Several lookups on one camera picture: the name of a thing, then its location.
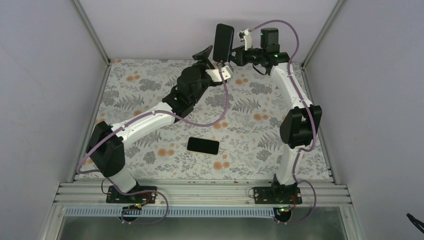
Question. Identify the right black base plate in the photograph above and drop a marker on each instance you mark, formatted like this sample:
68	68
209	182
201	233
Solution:
273	196

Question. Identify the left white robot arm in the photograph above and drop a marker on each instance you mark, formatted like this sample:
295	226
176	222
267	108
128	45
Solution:
106	146

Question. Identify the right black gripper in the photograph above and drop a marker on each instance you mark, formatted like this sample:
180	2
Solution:
240	59

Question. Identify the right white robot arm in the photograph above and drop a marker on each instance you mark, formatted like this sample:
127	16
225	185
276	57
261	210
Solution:
298	131

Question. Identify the grey slotted cable duct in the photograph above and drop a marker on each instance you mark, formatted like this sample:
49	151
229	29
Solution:
172	212

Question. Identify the black object at edge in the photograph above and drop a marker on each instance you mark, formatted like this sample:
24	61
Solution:
416	222

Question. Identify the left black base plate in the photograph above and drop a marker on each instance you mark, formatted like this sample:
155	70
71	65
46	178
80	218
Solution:
115	197

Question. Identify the phone with pink case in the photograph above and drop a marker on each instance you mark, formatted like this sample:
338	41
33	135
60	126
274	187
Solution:
203	146

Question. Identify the aluminium rail frame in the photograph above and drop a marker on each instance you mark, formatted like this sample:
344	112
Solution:
203	193

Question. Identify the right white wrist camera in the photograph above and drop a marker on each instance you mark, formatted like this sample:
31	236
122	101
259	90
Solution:
246	38

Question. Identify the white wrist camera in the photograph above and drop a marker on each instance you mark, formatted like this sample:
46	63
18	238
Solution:
246	38
221	74

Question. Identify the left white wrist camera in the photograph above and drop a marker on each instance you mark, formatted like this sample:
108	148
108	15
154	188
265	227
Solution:
221	74

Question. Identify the black phone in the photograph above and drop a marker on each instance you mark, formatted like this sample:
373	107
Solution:
223	42

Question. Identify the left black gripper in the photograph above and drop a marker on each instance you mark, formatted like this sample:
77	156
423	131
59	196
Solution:
203	55

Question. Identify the floral patterned table mat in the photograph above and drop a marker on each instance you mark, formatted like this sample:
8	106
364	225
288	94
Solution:
248	132

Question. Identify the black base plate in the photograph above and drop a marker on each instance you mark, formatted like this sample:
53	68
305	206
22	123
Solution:
115	197
273	196

